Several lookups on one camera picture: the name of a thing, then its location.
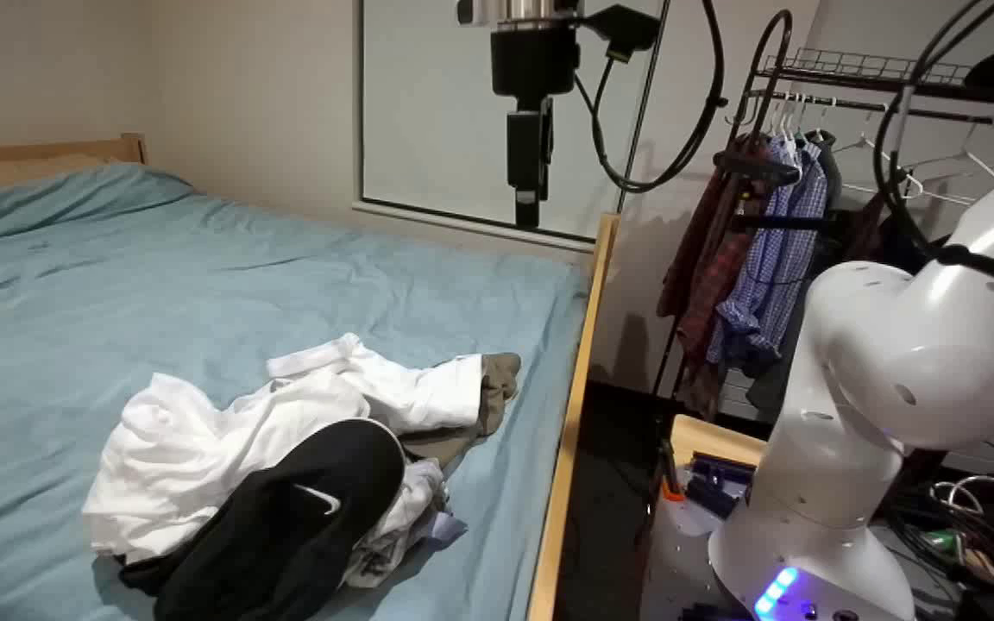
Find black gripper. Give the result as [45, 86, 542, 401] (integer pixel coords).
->
[457, 0, 580, 227]

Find black cap with white logo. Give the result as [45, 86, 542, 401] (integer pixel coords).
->
[155, 419, 405, 621]

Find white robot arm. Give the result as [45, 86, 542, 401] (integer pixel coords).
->
[708, 188, 994, 621]

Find black clothes rack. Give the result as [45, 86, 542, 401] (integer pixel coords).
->
[667, 3, 994, 390]

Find dark red plaid hanging shirt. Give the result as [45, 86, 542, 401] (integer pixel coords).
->
[657, 134, 774, 418]

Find blue hanging shirt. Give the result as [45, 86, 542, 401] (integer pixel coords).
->
[708, 139, 828, 371]

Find olive grey garment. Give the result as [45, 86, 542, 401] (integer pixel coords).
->
[405, 351, 520, 471]

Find wooden box with tools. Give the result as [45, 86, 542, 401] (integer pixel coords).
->
[660, 412, 767, 518]

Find plaid grey white shirt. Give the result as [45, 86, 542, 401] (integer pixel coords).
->
[346, 457, 466, 588]

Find blue bed sheet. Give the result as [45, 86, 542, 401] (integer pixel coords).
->
[0, 163, 591, 621]

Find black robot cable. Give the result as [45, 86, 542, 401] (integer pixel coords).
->
[571, 0, 733, 196]

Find tangled cables on floor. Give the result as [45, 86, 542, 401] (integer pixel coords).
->
[886, 469, 994, 615]

